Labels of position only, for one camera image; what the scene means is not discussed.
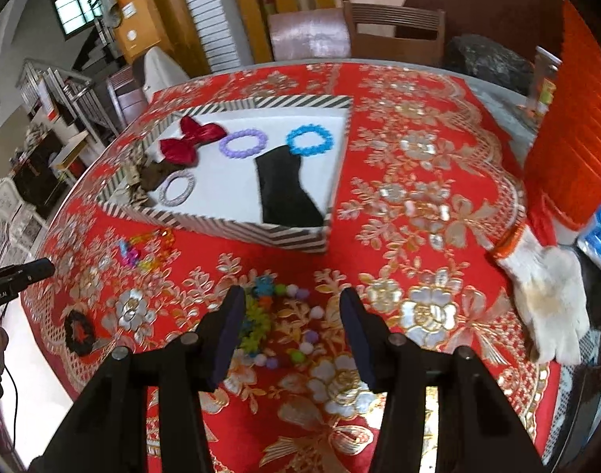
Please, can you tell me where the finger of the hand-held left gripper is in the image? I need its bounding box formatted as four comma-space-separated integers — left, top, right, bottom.
5, 257, 56, 291

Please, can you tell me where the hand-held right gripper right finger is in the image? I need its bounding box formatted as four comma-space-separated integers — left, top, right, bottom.
339, 287, 545, 473

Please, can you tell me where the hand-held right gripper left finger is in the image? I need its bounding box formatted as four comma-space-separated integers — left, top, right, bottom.
29, 285, 247, 473

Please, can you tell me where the green flower bead bracelet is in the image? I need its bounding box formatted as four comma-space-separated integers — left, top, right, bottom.
239, 296, 273, 356

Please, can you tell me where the multicolour pom-pom necklace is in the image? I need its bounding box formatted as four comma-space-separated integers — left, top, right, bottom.
251, 278, 327, 368

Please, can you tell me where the striped cardboard box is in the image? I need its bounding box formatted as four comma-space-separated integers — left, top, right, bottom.
96, 95, 354, 255

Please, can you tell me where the white ornate chair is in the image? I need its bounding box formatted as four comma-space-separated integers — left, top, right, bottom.
0, 177, 38, 243

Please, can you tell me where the black red scrunchie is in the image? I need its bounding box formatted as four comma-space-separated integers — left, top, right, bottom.
63, 308, 102, 356

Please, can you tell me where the black cloth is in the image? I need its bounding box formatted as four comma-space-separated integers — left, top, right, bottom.
254, 145, 326, 227

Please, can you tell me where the red floral tablecloth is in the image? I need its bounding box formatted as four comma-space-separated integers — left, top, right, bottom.
22, 61, 562, 473

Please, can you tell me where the metal railing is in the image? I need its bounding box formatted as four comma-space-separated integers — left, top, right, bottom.
17, 58, 115, 135

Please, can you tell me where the red satin bow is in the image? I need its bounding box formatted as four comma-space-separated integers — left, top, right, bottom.
159, 115, 228, 166

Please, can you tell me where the brown wooden chair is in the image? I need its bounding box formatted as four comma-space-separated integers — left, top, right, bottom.
106, 65, 150, 125

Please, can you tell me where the white work glove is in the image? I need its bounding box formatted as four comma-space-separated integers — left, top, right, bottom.
486, 224, 591, 363

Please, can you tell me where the white chair back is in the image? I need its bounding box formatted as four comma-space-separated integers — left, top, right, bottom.
143, 47, 190, 102

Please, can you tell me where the blue white packet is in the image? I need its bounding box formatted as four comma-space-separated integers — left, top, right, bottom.
576, 202, 601, 274

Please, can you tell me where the window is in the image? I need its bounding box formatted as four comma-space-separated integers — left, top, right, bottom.
49, 0, 103, 36

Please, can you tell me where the slatted wooden chair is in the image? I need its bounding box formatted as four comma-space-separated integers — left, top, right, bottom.
342, 0, 446, 67

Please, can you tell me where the black plastic bag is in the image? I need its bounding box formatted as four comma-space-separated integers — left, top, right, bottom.
444, 34, 535, 95

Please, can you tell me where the glossy brown chair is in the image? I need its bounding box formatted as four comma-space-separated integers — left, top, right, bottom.
268, 8, 353, 62

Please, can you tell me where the white slatted panel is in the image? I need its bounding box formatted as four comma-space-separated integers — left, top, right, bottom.
173, 0, 242, 72

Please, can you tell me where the glass jar with label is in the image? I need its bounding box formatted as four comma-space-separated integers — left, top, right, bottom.
527, 45, 563, 116

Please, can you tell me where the black cable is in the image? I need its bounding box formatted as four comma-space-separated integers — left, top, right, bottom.
0, 305, 20, 447

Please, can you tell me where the colourful plastic chain bracelet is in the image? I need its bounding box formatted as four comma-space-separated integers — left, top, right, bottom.
116, 229, 176, 272

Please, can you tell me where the pale lilac bracelet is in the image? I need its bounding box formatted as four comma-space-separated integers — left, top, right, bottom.
159, 170, 195, 206

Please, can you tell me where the purple beaded bracelet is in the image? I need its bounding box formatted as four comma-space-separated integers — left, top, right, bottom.
218, 128, 267, 160

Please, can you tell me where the blue beaded bracelet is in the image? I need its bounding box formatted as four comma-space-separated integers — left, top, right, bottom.
286, 125, 334, 157

